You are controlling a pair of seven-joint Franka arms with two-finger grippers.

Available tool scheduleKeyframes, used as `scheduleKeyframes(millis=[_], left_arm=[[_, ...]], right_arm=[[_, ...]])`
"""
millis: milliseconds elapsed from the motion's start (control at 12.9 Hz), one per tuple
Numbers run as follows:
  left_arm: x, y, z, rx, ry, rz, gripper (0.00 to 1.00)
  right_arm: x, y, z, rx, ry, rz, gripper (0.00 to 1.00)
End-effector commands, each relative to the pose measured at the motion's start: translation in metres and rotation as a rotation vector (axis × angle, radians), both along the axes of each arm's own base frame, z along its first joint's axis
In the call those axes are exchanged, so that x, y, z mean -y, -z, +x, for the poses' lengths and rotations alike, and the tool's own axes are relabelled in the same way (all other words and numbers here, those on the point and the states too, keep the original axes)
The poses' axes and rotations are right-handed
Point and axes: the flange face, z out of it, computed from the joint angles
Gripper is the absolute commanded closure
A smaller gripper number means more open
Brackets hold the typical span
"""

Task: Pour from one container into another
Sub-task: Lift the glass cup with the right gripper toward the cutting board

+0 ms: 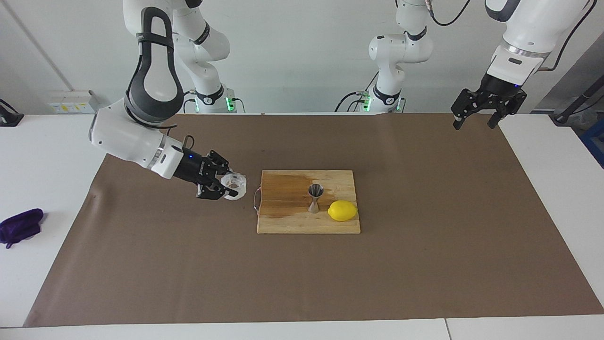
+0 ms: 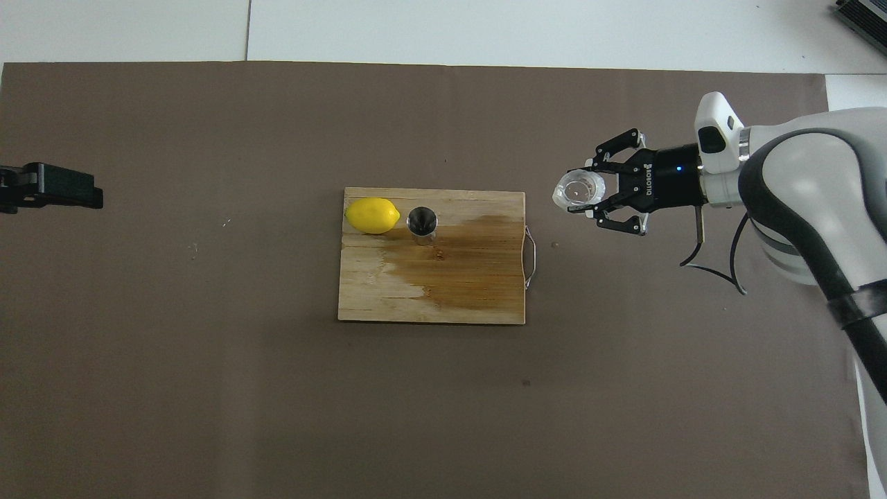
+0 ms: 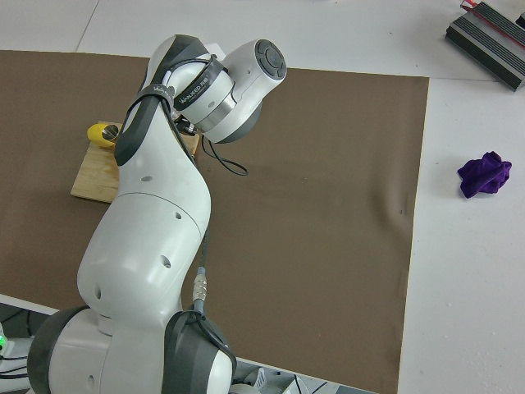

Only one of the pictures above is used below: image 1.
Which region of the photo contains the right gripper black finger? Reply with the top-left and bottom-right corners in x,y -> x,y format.
205,150 -> 233,175
196,179 -> 239,201

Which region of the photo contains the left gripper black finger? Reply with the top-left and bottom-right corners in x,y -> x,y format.
487,90 -> 528,129
451,87 -> 487,130

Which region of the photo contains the clear faceted glass cup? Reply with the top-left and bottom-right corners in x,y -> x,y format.
219,173 -> 247,201

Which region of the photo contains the steel double jigger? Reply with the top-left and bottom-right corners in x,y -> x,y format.
308,184 -> 325,214

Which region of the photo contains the black tripod stand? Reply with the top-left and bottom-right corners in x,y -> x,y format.
550,76 -> 604,126

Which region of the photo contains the wooden cutting board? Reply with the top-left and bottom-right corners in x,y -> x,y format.
252,170 -> 361,235

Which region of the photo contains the brown paper table mat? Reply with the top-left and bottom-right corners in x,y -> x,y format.
24,112 -> 604,327

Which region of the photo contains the blue crate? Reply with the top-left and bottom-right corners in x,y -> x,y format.
579,118 -> 604,168

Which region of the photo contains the yellow lemon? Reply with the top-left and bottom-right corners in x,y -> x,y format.
327,200 -> 359,222

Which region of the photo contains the purple cloth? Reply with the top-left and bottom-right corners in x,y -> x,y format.
0,208 -> 44,249

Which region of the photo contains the black desk object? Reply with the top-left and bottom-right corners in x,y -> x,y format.
0,99 -> 24,127

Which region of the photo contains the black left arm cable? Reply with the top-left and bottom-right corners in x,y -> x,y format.
425,0 -> 596,72

